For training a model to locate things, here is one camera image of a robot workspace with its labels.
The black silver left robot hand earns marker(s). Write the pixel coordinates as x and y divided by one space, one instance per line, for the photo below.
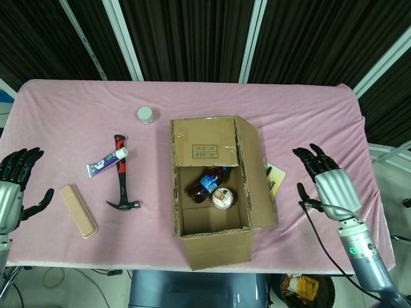
9 205

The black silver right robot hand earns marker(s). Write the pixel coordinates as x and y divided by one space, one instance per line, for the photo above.
337 192

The brown cardboard shipping box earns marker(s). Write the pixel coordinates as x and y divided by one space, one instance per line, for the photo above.
218 250

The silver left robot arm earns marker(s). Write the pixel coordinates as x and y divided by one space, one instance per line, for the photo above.
4 253

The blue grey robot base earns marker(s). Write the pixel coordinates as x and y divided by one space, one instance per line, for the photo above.
192 292

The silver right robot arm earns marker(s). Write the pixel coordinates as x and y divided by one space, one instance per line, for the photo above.
366 260

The yellow razor blister pack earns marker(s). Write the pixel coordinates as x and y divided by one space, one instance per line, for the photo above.
277 176

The beige oblong plastic case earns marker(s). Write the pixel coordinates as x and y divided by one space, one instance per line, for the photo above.
77 210

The pink tablecloth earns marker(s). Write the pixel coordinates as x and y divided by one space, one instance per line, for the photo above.
289 128

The yellow snack wrapper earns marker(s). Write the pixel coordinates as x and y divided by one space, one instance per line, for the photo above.
305 285

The black trash bin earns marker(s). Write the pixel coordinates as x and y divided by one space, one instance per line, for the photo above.
326 292

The purple white toothpaste tube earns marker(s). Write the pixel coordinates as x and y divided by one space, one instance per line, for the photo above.
102 164

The red black claw hammer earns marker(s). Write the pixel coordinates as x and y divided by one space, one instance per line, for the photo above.
122 187

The strawberry dessert cup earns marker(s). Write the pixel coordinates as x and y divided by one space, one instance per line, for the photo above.
222 198

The black power adapter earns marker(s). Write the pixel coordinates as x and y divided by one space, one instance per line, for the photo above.
115 273

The cola bottle with blue label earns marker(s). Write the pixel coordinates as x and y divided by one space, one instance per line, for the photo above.
205 184

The small white cream jar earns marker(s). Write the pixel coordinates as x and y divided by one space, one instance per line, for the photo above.
144 114

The white metal frame rail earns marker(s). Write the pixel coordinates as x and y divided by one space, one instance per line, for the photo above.
383 150

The white metal frame post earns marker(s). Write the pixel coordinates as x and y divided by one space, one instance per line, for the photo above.
253 38
382 62
123 40

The thin white frame post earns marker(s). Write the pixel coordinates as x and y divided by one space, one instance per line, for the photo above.
82 37

